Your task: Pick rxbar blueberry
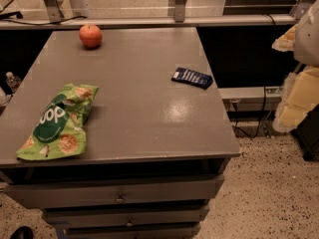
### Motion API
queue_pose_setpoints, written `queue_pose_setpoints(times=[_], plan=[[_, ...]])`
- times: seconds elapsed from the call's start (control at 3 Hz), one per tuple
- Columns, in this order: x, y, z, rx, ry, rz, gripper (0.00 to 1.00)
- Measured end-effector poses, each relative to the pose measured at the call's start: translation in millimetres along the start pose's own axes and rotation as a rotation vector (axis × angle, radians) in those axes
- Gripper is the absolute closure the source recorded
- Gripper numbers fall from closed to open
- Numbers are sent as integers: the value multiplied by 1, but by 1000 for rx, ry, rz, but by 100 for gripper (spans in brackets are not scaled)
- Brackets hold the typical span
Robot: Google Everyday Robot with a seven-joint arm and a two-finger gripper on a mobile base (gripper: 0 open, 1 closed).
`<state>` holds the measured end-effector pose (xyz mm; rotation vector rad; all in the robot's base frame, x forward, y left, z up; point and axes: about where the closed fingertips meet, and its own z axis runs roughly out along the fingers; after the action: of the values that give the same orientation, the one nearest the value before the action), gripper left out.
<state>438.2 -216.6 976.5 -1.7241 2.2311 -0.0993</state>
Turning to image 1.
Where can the grey drawer cabinet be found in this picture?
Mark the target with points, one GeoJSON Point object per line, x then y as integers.
{"type": "Point", "coordinates": [142, 124]}

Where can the green chips bag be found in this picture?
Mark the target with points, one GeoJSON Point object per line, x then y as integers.
{"type": "Point", "coordinates": [59, 132]}

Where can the middle grey drawer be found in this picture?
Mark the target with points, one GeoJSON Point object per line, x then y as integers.
{"type": "Point", "coordinates": [126, 217]}

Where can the clear plastic water bottle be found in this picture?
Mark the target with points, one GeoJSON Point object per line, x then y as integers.
{"type": "Point", "coordinates": [13, 82]}

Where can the top grey drawer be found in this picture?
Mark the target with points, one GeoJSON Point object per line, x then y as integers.
{"type": "Point", "coordinates": [109, 192]}

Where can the aluminium frame beam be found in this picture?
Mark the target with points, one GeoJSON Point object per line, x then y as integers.
{"type": "Point", "coordinates": [169, 22]}

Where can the red apple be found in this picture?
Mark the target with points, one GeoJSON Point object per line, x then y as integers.
{"type": "Point", "coordinates": [91, 36]}

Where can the bottom grey drawer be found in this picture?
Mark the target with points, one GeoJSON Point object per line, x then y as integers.
{"type": "Point", "coordinates": [159, 231]}

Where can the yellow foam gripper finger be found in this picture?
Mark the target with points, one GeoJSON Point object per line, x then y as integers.
{"type": "Point", "coordinates": [300, 95]}
{"type": "Point", "coordinates": [285, 42]}

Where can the dark blue rxbar wrapper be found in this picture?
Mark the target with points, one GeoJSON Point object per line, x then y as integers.
{"type": "Point", "coordinates": [192, 78]}

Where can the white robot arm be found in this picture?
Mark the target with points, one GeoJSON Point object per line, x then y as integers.
{"type": "Point", "coordinates": [306, 44]}

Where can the grey drawer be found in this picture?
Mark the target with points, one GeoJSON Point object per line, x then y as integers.
{"type": "Point", "coordinates": [159, 231]}
{"type": "Point", "coordinates": [126, 217]}
{"type": "Point", "coordinates": [109, 192]}

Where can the black shoe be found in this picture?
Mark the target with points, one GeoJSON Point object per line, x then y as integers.
{"type": "Point", "coordinates": [23, 232]}

